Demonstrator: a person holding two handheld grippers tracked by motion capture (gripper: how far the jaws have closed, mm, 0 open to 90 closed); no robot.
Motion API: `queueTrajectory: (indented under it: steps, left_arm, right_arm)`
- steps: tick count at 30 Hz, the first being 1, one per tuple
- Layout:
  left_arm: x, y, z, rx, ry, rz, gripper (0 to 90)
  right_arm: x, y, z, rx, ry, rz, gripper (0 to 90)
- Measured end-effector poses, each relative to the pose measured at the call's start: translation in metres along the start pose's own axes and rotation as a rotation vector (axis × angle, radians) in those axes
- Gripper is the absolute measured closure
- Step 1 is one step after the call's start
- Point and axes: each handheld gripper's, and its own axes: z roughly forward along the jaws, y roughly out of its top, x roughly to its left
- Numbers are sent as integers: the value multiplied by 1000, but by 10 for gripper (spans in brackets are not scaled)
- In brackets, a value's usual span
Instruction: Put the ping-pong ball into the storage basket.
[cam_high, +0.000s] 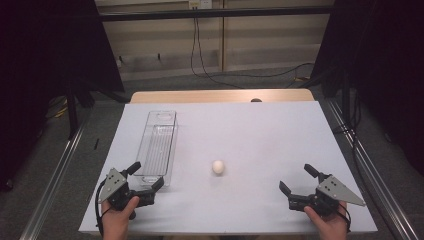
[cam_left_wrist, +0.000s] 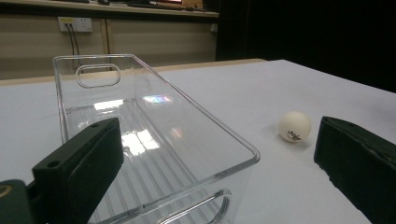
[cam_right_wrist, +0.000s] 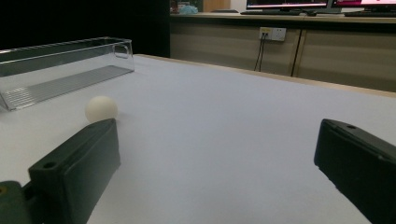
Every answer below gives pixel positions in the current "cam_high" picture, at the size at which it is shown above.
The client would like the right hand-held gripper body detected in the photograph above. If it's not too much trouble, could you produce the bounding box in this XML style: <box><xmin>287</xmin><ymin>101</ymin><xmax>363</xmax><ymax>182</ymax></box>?
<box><xmin>287</xmin><ymin>172</ymin><xmax>367</xmax><ymax>217</ymax></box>

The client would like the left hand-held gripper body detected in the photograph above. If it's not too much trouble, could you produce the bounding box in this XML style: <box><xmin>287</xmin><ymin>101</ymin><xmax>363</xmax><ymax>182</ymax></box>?
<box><xmin>98</xmin><ymin>167</ymin><xmax>157</xmax><ymax>212</ymax></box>

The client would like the clear plastic storage container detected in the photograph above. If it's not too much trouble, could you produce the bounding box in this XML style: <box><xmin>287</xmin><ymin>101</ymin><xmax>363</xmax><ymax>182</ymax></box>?
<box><xmin>133</xmin><ymin>110</ymin><xmax>179</xmax><ymax>188</ymax></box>

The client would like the white egg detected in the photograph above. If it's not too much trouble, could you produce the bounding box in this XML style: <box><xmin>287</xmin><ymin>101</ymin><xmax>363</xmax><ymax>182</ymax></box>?
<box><xmin>211</xmin><ymin>160</ymin><xmax>226</xmax><ymax>175</ymax></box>

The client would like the person's left hand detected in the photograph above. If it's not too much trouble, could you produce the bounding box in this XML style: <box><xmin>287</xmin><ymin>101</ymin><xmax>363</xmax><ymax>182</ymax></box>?
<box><xmin>100</xmin><ymin>195</ymin><xmax>141</xmax><ymax>240</ymax></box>

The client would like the person's right hand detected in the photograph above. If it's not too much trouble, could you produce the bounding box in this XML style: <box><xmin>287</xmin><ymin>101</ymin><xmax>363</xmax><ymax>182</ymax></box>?
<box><xmin>303</xmin><ymin>200</ymin><xmax>350</xmax><ymax>240</ymax></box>

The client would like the white table cover board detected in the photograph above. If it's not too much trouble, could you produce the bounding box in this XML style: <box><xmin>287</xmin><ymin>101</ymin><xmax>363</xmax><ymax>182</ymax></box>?
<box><xmin>78</xmin><ymin>100</ymin><xmax>379</xmax><ymax>234</ymax></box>

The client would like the black metal stand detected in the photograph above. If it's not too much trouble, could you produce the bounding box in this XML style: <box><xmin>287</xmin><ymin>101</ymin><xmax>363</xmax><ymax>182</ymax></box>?
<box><xmin>339</xmin><ymin>73</ymin><xmax>354</xmax><ymax>128</ymax></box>
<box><xmin>64</xmin><ymin>79</ymin><xmax>96</xmax><ymax>141</ymax></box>

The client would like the wooden table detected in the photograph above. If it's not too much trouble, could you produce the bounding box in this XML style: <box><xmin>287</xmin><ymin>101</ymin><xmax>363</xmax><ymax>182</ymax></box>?
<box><xmin>129</xmin><ymin>88</ymin><xmax>316</xmax><ymax>240</ymax></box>

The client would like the black curtain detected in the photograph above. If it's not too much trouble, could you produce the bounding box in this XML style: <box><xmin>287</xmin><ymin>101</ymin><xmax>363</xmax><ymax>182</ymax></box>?
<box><xmin>311</xmin><ymin>0</ymin><xmax>424</xmax><ymax>175</ymax></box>
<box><xmin>0</xmin><ymin>0</ymin><xmax>126</xmax><ymax>193</ymax></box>

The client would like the black horizontal metal bar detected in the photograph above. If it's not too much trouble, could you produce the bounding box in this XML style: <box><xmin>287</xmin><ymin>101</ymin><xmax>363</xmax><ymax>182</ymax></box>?
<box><xmin>98</xmin><ymin>5</ymin><xmax>336</xmax><ymax>23</ymax></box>

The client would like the left hand-held gripper cable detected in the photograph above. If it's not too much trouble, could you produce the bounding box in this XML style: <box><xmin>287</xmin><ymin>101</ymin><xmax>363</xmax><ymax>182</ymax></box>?
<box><xmin>94</xmin><ymin>179</ymin><xmax>108</xmax><ymax>235</ymax></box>

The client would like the hand-held gripper cable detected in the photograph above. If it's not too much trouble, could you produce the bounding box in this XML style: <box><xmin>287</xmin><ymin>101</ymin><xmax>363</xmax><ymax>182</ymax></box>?
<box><xmin>336</xmin><ymin>201</ymin><xmax>353</xmax><ymax>233</ymax></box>
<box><xmin>94</xmin><ymin>179</ymin><xmax>108</xmax><ymax>235</ymax></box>

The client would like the right hand-held gripper cable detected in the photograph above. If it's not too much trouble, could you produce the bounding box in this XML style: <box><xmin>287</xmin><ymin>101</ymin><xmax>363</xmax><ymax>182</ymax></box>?
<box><xmin>336</xmin><ymin>201</ymin><xmax>353</xmax><ymax>233</ymax></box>

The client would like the metal floor rail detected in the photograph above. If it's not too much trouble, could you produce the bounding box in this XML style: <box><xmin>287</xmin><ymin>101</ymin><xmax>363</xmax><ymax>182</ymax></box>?
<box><xmin>19</xmin><ymin>109</ymin><xmax>93</xmax><ymax>240</ymax></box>
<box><xmin>324</xmin><ymin>98</ymin><xmax>420</xmax><ymax>240</ymax></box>

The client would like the black floor cable bundle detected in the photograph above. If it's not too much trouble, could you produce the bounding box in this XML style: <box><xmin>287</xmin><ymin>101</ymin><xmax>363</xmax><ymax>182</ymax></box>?
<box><xmin>333</xmin><ymin>89</ymin><xmax>368</xmax><ymax>188</ymax></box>

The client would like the white wall power outlet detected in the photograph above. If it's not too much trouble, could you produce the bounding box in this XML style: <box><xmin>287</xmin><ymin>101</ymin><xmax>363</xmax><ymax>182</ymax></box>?
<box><xmin>188</xmin><ymin>0</ymin><xmax>213</xmax><ymax>10</ymax></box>

